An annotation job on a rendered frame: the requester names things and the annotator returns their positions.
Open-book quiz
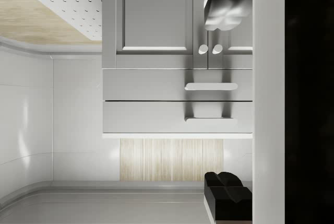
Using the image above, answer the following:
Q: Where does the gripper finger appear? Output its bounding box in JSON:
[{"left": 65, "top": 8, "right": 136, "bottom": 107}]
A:
[
  {"left": 204, "top": 0, "right": 253, "bottom": 32},
  {"left": 204, "top": 171, "right": 253, "bottom": 224}
]

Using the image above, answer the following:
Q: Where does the white cabinet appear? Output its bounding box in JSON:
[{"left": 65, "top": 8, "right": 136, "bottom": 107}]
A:
[{"left": 101, "top": 0, "right": 253, "bottom": 139}]

